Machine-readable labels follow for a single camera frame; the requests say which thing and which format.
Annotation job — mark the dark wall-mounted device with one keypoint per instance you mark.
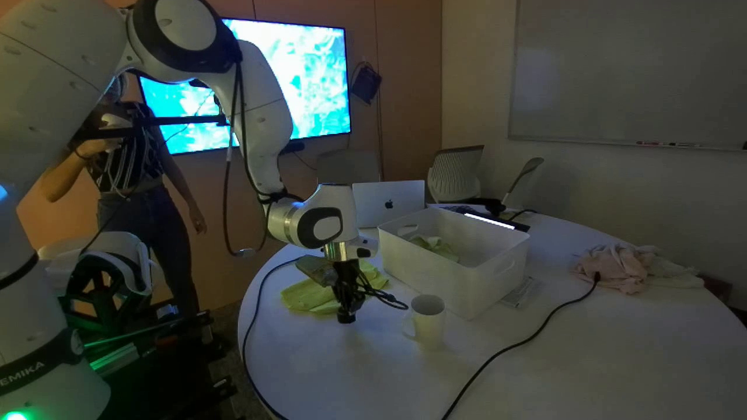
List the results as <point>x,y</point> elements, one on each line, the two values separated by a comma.
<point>367,82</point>

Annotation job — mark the yellow-green microfiber towel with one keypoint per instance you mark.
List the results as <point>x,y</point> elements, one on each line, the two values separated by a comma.
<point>308,299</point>

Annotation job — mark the white plastic box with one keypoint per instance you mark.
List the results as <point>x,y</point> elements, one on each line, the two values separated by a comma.
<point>467,272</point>

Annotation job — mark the whiteboard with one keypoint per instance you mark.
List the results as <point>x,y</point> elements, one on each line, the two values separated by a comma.
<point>623,71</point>

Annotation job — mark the silver laptop with logo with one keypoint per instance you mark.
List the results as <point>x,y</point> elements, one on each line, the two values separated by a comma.
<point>388,204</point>

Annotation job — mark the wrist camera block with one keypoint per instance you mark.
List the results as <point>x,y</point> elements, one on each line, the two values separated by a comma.
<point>316,268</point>

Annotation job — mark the person in dark clothes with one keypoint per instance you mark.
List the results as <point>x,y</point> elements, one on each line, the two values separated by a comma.
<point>149,210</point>

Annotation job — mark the white handheld controller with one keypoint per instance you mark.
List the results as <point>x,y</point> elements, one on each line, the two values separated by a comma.
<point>116,120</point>

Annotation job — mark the operator forearm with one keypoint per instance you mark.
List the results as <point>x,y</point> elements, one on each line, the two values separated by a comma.
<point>67,175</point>

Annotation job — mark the grey office chair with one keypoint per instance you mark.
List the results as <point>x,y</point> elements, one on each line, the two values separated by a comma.
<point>457,175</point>

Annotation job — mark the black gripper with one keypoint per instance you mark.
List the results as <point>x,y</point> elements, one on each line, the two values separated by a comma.
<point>350,275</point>

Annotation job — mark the white mug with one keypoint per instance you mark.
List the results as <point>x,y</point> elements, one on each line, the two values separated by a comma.
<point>425,317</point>

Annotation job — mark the green lit control box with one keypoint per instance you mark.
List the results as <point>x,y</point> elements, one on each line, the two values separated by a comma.
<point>109,358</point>

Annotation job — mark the pink crumpled cloth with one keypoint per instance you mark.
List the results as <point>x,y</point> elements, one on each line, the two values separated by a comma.
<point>616,268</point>

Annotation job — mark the large wall monitor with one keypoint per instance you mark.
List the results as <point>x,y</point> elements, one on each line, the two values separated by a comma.
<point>311,78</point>

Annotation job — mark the operator hand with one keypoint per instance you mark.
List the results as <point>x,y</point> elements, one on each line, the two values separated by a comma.
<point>93,145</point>

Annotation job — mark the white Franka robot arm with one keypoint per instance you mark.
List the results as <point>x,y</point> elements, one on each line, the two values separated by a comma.
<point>264,117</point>

